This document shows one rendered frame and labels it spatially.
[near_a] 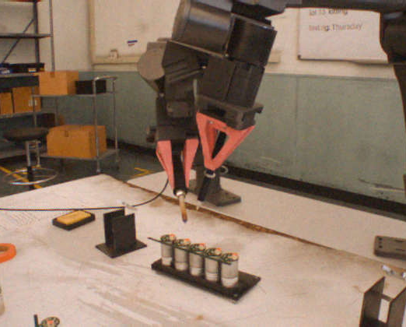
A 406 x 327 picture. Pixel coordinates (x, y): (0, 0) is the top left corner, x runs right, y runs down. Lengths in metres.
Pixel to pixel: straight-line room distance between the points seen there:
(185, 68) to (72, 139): 3.54
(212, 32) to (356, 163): 2.86
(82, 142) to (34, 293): 3.40
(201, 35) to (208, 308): 0.36
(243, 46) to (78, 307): 0.41
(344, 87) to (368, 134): 0.41
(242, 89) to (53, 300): 0.39
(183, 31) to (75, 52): 5.20
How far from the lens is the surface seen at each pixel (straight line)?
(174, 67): 0.55
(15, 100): 4.88
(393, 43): 0.66
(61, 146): 4.15
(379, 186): 3.26
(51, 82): 4.12
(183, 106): 0.61
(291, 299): 0.60
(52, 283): 0.67
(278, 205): 0.96
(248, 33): 0.51
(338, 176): 3.38
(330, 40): 3.30
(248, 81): 0.51
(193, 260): 0.60
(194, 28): 0.49
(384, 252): 0.76
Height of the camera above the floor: 1.07
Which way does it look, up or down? 14 degrees down
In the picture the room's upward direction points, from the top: straight up
